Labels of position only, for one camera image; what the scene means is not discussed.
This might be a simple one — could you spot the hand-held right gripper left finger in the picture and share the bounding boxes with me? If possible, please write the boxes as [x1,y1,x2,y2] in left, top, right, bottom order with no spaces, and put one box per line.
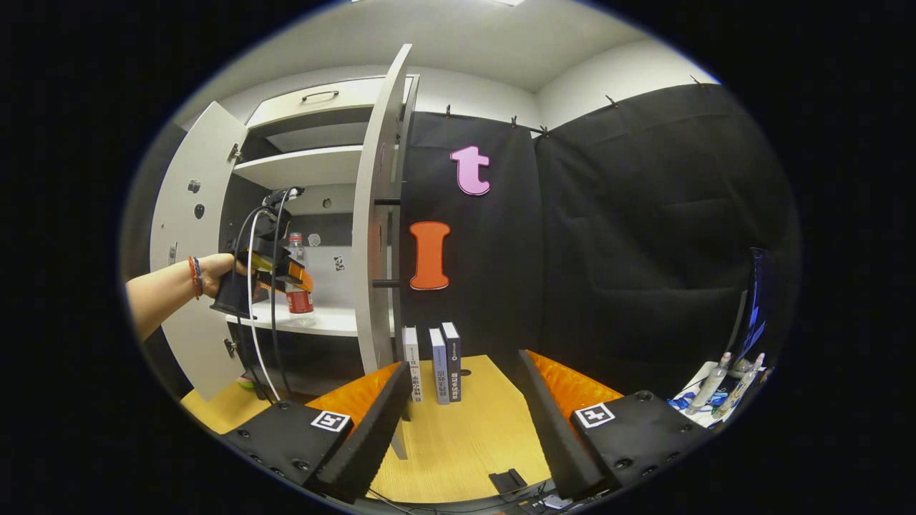
[218,360,414,504]

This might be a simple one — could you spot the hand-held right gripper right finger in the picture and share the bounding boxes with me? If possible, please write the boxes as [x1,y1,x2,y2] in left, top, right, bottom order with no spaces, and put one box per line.
[517,349,713,501]

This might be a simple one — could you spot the clear red-label water bottle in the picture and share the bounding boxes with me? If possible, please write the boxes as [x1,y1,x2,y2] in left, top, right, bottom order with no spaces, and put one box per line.
[285,232,317,315]

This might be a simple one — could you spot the white cabinet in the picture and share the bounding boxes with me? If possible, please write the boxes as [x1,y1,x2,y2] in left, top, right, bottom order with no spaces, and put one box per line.
[222,75,419,401]

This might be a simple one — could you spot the white cabinet door with phone sticker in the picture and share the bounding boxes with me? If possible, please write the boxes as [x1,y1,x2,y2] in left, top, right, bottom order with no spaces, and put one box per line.
[149,100,250,403]

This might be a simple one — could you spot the white book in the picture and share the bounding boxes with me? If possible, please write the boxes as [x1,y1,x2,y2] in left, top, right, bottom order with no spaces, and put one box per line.
[402,326,424,403]

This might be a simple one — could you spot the pale blue book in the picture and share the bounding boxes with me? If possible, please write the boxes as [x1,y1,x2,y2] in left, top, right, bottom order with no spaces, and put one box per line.
[429,328,450,406]

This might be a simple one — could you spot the dark blue book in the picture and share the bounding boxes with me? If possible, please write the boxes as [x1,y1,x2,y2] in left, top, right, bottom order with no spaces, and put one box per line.
[441,322,463,403]

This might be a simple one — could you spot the white cabinet drawer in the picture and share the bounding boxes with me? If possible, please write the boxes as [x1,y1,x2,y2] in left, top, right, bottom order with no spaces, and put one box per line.
[245,75,416,131]

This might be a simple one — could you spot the white side table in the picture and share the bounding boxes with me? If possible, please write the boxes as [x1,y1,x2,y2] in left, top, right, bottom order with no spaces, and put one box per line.
[669,361,770,430]

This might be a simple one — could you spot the clear spray bottle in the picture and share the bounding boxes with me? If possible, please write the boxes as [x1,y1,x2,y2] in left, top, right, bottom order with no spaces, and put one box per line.
[714,353,766,418]
[687,350,734,415]

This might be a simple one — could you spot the black backdrop cloth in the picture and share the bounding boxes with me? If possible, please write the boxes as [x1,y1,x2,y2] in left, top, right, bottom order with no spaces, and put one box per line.
[533,82,802,401]
[397,107,548,380]

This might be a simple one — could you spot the black cable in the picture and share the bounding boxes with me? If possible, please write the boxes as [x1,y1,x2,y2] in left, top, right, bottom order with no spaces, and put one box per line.
[269,187,296,400]

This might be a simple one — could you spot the white cable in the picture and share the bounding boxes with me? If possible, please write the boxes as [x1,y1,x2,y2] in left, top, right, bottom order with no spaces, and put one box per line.
[245,206,281,403]

